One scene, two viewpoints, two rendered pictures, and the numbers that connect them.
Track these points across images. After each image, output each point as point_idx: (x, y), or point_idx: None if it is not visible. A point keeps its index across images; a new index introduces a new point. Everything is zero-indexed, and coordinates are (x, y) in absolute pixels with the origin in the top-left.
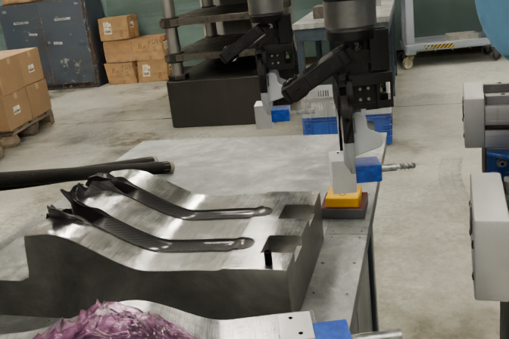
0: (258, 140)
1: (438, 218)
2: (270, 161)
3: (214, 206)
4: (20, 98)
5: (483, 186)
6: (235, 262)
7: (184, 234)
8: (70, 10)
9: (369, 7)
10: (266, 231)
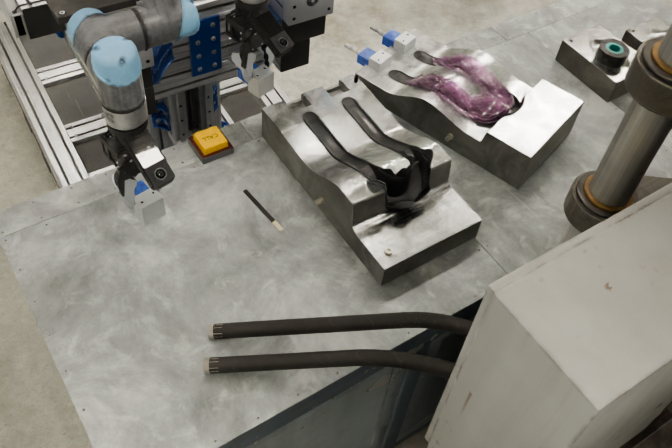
0: (60, 328)
1: None
2: (132, 262)
3: (317, 148)
4: None
5: None
6: (366, 92)
7: (358, 136)
8: None
9: None
10: (329, 100)
